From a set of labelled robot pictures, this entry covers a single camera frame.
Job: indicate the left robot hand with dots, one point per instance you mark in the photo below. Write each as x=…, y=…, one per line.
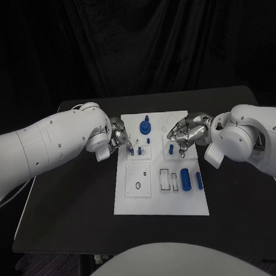
x=118, y=134

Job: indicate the thin blue cylinder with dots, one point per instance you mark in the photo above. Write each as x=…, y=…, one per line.
x=199, y=180

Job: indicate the blue gear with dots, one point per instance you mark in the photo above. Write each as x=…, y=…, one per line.
x=145, y=128

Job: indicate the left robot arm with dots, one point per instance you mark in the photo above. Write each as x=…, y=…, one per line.
x=49, y=137

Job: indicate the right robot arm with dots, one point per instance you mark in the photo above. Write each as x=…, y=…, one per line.
x=242, y=135

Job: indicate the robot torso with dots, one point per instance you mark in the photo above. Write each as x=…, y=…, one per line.
x=170, y=263

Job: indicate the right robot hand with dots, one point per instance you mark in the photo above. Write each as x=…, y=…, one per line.
x=192, y=131

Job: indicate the large blue cylinder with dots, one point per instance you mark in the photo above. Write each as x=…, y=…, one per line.
x=185, y=180

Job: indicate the small blue plug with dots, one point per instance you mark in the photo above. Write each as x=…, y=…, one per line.
x=131, y=150

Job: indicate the white task board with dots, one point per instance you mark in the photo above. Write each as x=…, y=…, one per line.
x=159, y=202

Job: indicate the blue block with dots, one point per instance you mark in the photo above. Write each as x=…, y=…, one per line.
x=139, y=150

